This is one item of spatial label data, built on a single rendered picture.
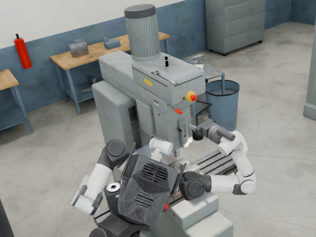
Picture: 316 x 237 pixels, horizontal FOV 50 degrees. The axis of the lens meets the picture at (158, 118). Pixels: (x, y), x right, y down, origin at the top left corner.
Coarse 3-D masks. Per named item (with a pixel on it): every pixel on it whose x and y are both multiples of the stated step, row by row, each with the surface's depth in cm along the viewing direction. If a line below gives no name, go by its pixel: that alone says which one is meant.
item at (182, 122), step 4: (180, 120) 216; (184, 120) 216; (180, 124) 217; (184, 124) 218; (180, 128) 219; (184, 128) 219; (180, 132) 221; (184, 132) 220; (180, 136) 223; (184, 136) 222; (180, 140) 225; (184, 140) 223; (180, 144) 228; (184, 144) 224
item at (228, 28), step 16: (208, 0) 697; (224, 0) 662; (240, 0) 684; (256, 0) 708; (208, 16) 715; (224, 16) 677; (240, 16) 700; (256, 16) 725; (208, 32) 734; (224, 32) 694; (240, 32) 718; (256, 32) 743; (208, 48) 754; (224, 48) 711
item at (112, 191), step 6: (120, 180) 235; (108, 186) 229; (114, 186) 230; (120, 186) 229; (108, 192) 225; (114, 192) 224; (108, 198) 224; (114, 198) 224; (108, 204) 235; (114, 204) 227; (114, 210) 229
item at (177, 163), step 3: (180, 159) 266; (183, 159) 266; (189, 159) 258; (174, 162) 264; (177, 162) 263; (171, 165) 261; (177, 165) 254; (177, 168) 253; (180, 168) 254; (180, 171) 254
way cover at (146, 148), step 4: (148, 144) 274; (140, 148) 270; (144, 148) 272; (148, 148) 273; (136, 152) 269; (140, 152) 270; (144, 152) 272; (148, 152) 273; (152, 152) 275; (172, 152) 282; (148, 156) 273; (164, 156) 279; (168, 156) 280; (172, 156) 281; (160, 160) 277; (164, 160) 278; (168, 160) 279; (172, 160) 280; (168, 164) 278
